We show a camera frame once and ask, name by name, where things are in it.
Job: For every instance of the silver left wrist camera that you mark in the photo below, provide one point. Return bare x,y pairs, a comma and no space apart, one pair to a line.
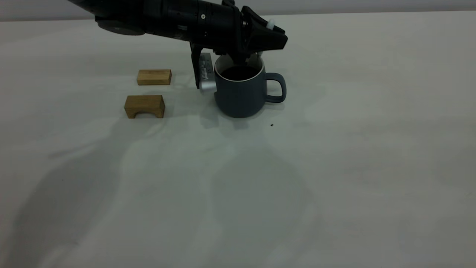
207,74

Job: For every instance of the arched wooden block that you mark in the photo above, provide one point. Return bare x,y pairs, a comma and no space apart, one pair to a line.
145,102

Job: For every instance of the dark grey ceramic mug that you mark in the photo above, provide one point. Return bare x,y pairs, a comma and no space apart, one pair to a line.
238,98

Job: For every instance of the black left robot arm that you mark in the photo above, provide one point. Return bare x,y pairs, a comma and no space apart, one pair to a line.
148,15

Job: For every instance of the dark coffee liquid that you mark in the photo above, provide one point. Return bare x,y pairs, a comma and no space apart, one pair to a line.
240,74

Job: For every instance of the flat rectangular wooden block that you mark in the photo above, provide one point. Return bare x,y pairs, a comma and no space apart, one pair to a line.
154,77

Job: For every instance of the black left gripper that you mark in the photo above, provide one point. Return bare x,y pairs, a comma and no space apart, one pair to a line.
223,26

